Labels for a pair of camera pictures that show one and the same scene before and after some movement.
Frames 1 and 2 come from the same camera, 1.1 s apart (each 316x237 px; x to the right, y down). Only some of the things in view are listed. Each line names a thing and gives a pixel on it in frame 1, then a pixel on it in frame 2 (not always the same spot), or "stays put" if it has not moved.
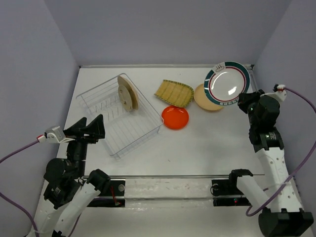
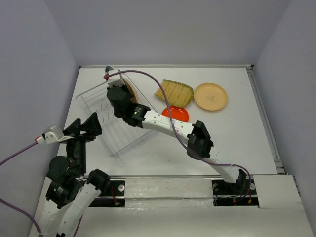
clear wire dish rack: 128,119 stays put
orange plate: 175,117 stays put
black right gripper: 245,98 -> 122,87
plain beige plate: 202,100 stays put
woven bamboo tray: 178,94 stays put
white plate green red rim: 223,84 -> 107,68
